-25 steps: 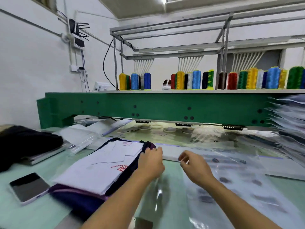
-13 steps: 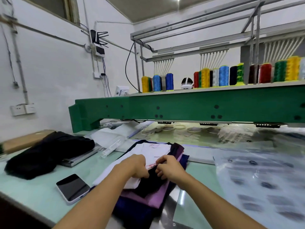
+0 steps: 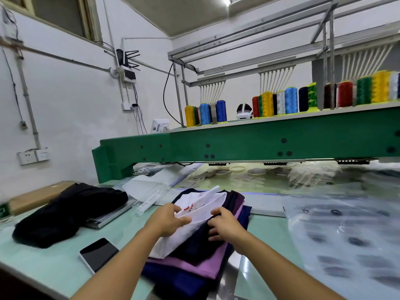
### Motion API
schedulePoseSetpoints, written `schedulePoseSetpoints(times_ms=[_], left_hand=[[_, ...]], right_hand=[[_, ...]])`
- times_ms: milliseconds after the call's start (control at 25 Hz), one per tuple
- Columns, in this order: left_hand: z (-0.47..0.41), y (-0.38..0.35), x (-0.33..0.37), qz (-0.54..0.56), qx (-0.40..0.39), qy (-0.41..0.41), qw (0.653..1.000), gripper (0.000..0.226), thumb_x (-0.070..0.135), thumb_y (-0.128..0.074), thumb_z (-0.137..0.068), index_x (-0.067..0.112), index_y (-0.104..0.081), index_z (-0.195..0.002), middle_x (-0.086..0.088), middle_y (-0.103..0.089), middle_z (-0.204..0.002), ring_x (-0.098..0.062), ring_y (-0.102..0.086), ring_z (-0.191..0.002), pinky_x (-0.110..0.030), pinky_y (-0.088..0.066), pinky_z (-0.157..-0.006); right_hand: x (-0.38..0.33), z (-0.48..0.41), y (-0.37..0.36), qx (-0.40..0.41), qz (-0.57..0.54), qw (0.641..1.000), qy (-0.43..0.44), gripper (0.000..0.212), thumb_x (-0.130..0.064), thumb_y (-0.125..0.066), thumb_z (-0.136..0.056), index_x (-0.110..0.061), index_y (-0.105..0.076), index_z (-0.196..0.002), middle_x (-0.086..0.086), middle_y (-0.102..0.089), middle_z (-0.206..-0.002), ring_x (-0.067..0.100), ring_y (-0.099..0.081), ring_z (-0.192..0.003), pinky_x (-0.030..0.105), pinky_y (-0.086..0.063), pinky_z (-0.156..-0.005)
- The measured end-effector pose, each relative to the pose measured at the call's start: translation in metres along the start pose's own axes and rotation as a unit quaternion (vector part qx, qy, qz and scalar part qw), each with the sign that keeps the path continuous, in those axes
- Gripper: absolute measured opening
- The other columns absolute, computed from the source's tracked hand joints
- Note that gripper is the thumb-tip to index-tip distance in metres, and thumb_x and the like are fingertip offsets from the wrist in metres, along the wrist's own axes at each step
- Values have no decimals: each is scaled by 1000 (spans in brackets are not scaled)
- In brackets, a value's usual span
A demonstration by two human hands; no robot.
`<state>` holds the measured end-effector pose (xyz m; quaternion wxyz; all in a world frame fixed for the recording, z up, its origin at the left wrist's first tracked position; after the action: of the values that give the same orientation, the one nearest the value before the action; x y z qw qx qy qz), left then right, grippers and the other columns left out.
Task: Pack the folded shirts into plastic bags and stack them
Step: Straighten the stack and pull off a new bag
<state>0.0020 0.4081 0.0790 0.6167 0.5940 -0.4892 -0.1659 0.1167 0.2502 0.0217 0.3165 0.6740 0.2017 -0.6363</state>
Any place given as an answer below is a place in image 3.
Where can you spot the person's left hand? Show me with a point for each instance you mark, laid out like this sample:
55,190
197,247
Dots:
165,220

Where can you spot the person's right hand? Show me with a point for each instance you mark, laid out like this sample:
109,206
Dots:
226,226

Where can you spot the white shirt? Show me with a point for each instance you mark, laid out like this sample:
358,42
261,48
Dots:
181,237

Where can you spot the stack of garments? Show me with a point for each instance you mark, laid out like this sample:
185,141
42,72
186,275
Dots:
200,265

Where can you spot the stack of plastic bags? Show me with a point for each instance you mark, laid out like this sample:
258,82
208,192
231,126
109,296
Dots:
344,243

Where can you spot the person's left forearm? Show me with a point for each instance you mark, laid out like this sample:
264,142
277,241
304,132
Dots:
112,268

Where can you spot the person's right forearm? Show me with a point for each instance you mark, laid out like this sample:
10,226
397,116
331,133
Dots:
284,271

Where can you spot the crumpled clear plastic film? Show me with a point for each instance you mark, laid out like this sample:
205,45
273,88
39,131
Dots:
147,189

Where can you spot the grey flat tablet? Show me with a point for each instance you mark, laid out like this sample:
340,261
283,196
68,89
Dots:
109,215

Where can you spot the black smartphone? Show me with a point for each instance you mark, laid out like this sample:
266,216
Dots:
99,254

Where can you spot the green machine beam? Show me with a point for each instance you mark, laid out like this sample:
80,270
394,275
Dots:
250,140

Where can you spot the white box device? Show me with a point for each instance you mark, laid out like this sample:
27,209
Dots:
160,125

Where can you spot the black cloth bundle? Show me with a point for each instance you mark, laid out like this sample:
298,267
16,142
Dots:
69,212

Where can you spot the white headset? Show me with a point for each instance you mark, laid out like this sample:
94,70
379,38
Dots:
244,111

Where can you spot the brown cardboard box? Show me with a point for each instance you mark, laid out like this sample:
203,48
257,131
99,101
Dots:
40,196

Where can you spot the row of coloured thread spools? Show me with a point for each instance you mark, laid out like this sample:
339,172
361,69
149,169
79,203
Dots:
294,100

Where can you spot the clear water bottle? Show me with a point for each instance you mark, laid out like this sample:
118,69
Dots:
4,212

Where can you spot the grey metal thread rack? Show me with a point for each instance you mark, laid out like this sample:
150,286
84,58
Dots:
328,46

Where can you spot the ceiling light tube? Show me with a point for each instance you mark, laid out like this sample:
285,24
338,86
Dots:
225,0

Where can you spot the white double wall socket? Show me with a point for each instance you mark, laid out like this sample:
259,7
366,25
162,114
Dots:
34,156

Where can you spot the wall router with antennas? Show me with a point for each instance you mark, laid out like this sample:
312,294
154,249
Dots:
128,65

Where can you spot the grey wall conduit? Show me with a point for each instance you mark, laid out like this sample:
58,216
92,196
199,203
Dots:
25,96

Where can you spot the high wall window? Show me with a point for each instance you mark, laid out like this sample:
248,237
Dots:
59,14

